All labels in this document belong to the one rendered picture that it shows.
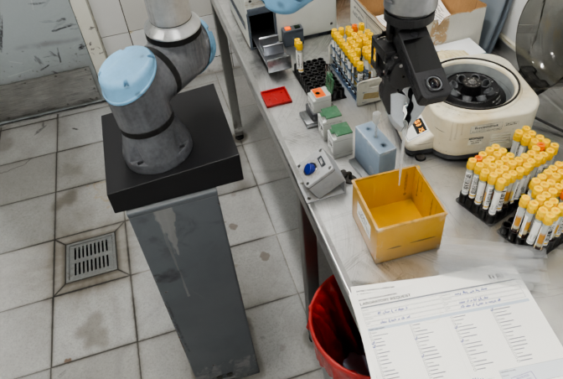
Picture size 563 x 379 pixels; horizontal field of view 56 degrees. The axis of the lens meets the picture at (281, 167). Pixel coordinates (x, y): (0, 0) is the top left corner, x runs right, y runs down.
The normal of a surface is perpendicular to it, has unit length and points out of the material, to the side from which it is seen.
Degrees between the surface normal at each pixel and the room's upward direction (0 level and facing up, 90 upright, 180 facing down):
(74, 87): 90
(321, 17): 90
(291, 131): 0
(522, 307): 1
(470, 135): 90
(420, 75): 29
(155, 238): 90
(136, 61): 10
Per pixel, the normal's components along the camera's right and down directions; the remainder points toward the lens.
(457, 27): 0.29, 0.67
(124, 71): -0.21, -0.62
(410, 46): 0.07, -0.32
